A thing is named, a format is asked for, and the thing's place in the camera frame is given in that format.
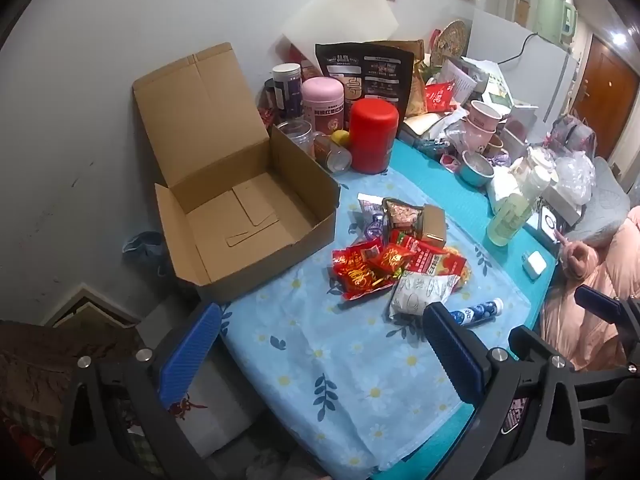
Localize black cable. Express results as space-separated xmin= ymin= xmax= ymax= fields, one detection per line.
xmin=495 ymin=32 xmax=538 ymax=66

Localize dark jar with white lid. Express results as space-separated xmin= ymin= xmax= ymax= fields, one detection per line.
xmin=271 ymin=63 xmax=303 ymax=120

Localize gold snack bag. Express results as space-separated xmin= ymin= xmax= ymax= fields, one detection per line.
xmin=385 ymin=39 xmax=427 ymax=118

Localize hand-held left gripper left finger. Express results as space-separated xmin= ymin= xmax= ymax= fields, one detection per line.
xmin=55 ymin=302 xmax=223 ymax=480

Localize grey blue cloth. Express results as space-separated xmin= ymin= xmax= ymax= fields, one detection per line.
xmin=122 ymin=231 xmax=166 ymax=277

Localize white snack packet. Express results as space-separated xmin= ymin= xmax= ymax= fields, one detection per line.
xmin=387 ymin=270 xmax=461 ymax=322

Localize red gold-print snack packet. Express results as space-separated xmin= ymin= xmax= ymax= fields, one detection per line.
xmin=375 ymin=242 xmax=417 ymax=277
xmin=331 ymin=247 xmax=398 ymax=302

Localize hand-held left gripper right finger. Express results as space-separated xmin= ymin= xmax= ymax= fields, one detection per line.
xmin=422 ymin=302 xmax=586 ymax=480

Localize white charger case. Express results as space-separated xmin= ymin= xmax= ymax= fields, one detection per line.
xmin=520 ymin=251 xmax=547 ymax=280

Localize large black snack bag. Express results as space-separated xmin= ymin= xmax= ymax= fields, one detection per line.
xmin=315 ymin=41 xmax=415 ymax=116

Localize small gold box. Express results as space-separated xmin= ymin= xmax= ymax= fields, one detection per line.
xmin=419 ymin=204 xmax=447 ymax=250

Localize clear plastic bag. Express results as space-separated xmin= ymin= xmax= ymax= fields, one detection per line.
xmin=555 ymin=152 xmax=596 ymax=206

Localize pale green liquid bottle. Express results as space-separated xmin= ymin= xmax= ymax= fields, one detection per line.
xmin=486 ymin=160 xmax=551 ymax=247

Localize dark brown snack packet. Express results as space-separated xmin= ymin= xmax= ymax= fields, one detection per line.
xmin=381 ymin=197 xmax=426 ymax=235

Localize brown patterned cloth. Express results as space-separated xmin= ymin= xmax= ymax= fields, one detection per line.
xmin=0 ymin=320 xmax=148 ymax=480

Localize round woven plate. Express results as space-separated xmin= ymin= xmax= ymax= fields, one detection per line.
xmin=432 ymin=19 xmax=469 ymax=68

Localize pink canister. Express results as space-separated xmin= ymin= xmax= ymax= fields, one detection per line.
xmin=301 ymin=77 xmax=346 ymax=136

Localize metal bowl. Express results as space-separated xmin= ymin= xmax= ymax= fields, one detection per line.
xmin=459 ymin=150 xmax=496 ymax=187

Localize red paper packet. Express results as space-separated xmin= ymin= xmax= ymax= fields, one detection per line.
xmin=424 ymin=80 xmax=457 ymax=112

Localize white refrigerator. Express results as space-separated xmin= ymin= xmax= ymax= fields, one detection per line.
xmin=467 ymin=7 xmax=581 ymax=126

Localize red canister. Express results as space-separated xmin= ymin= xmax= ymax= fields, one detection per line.
xmin=348 ymin=99 xmax=400 ymax=175

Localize brown door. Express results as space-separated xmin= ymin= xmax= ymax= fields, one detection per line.
xmin=570 ymin=35 xmax=640 ymax=161

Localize blue floral tablecloth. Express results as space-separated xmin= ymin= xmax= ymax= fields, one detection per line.
xmin=220 ymin=167 xmax=533 ymax=471

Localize white box with red print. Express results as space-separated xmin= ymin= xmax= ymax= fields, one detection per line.
xmin=165 ymin=355 xmax=263 ymax=461

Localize white foam board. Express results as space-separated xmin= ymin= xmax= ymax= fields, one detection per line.
xmin=281 ymin=0 xmax=399 ymax=63

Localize small metal can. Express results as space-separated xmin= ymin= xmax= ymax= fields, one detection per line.
xmin=314 ymin=132 xmax=353 ymax=173

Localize brown cardboard box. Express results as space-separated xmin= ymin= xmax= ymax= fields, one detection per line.
xmin=132 ymin=42 xmax=342 ymax=305

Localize purple silver snack packet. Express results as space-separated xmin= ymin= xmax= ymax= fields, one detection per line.
xmin=357 ymin=192 xmax=388 ymax=241

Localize stacked wooden frames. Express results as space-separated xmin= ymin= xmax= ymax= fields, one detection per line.
xmin=42 ymin=282 xmax=143 ymax=329

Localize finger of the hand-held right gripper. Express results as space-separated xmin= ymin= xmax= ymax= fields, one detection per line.
xmin=574 ymin=285 xmax=640 ymax=341

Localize pink paper cups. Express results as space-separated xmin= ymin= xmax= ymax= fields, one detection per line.
xmin=462 ymin=100 xmax=503 ymax=158

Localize red white-label snack packet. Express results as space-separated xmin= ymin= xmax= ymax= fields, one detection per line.
xmin=389 ymin=229 xmax=451 ymax=277

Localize blue white tube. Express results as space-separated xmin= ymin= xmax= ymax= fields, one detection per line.
xmin=447 ymin=297 xmax=505 ymax=329

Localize clear plastic jar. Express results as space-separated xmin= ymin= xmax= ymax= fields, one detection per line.
xmin=276 ymin=120 xmax=316 ymax=161

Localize grey sofa cushion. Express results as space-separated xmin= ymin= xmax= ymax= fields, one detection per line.
xmin=565 ymin=157 xmax=632 ymax=241

